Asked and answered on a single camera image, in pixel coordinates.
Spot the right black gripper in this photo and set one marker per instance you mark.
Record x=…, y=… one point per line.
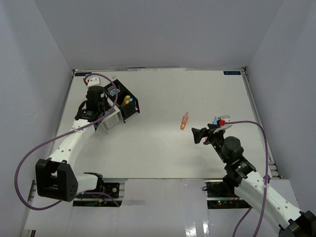
x=199, y=134

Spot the pale yellow highlighter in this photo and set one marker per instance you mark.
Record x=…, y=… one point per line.
x=127, y=97

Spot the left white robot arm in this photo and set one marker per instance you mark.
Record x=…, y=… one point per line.
x=55, y=176

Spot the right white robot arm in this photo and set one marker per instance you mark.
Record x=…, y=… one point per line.
x=246, y=182

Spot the black mesh pen holder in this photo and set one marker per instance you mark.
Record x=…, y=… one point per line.
x=123, y=99

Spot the white slotted pen holder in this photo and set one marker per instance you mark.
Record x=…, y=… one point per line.
x=113, y=118

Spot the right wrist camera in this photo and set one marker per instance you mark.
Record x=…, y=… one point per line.
x=223, y=123

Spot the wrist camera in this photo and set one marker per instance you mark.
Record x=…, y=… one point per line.
x=92, y=81
x=223, y=123

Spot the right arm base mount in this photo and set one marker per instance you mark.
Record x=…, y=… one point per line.
x=221, y=197

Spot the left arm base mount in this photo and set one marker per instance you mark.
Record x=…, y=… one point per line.
x=109, y=194

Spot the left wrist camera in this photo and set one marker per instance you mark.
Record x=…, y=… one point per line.
x=92, y=81

